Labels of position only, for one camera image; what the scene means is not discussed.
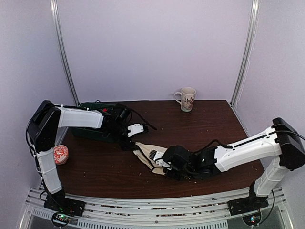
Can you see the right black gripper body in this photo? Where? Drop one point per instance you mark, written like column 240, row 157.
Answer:
column 189, row 175

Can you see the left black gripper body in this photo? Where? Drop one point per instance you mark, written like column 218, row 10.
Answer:
column 124, row 144

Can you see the green compartment tray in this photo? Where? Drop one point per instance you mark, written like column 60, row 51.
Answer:
column 95, row 134

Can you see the cream underwear navy trim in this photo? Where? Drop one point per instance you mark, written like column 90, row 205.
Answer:
column 142, row 151

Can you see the white patterned ceramic mug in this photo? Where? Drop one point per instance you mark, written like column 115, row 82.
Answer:
column 185, row 97

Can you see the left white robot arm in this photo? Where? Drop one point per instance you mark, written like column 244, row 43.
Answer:
column 41, row 135

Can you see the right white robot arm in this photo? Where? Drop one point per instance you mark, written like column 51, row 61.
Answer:
column 281, row 141

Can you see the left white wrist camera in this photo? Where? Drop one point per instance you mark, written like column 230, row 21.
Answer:
column 136, row 129

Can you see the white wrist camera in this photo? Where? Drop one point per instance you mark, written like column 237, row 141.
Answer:
column 157, row 157
column 136, row 129

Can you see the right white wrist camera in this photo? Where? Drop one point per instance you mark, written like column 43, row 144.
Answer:
column 157, row 157

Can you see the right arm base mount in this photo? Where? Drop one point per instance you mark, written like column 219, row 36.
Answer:
column 248, row 204

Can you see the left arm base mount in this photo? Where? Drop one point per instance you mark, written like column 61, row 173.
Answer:
column 70, row 207

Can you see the left aluminium frame post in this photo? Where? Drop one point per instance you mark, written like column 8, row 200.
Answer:
column 63, row 54

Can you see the aluminium frame post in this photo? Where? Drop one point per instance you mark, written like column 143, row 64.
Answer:
column 63, row 54
column 252, row 27

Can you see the right aluminium frame post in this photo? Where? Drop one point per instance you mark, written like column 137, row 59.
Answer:
column 252, row 27

